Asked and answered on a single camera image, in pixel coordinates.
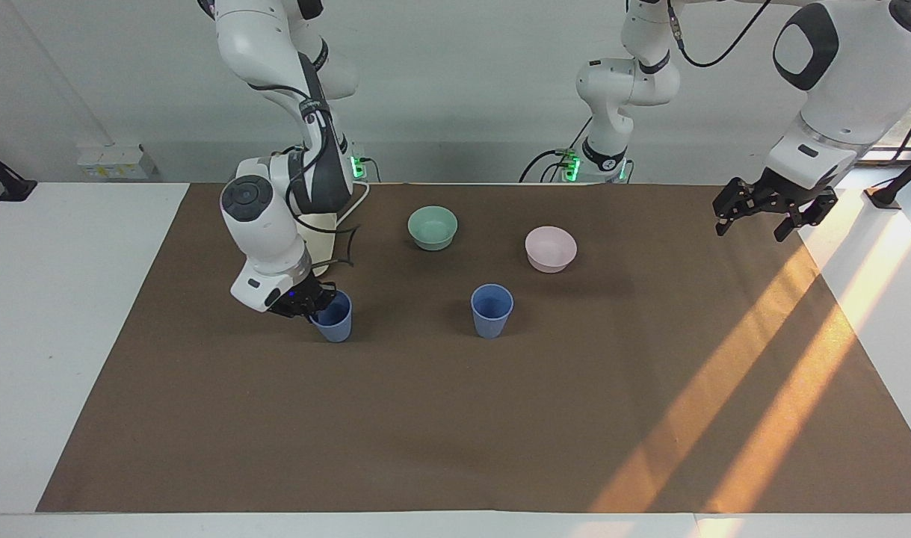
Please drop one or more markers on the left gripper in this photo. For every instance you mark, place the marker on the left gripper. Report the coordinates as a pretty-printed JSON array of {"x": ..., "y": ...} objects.
[{"x": 782, "y": 188}]

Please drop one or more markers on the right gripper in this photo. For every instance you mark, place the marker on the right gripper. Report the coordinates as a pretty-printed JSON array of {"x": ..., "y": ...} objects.
[{"x": 294, "y": 297}]

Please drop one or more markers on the blue plastic cup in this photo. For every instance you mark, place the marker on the blue plastic cup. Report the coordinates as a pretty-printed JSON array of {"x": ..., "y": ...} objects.
[
  {"x": 335, "y": 323},
  {"x": 492, "y": 310}
]

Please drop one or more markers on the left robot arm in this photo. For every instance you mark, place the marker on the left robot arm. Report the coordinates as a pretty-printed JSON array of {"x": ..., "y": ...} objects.
[{"x": 836, "y": 82}]

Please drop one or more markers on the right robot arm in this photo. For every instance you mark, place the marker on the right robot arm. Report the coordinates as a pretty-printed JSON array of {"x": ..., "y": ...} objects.
[{"x": 264, "y": 224}]

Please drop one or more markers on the beige board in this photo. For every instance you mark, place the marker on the beige board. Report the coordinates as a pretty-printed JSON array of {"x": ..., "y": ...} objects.
[{"x": 322, "y": 243}]

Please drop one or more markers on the black stand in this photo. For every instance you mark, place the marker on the black stand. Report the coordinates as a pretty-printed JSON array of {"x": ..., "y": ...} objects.
[
  {"x": 3, "y": 181},
  {"x": 903, "y": 181}
]

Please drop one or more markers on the green bowl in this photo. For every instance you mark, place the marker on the green bowl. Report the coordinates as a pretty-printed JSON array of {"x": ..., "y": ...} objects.
[{"x": 433, "y": 226}]

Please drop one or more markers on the pink bowl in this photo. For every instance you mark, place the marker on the pink bowl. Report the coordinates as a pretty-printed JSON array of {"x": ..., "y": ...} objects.
[{"x": 551, "y": 249}]

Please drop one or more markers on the white wall socket box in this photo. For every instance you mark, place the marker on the white wall socket box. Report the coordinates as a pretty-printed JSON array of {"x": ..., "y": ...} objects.
[{"x": 115, "y": 162}]

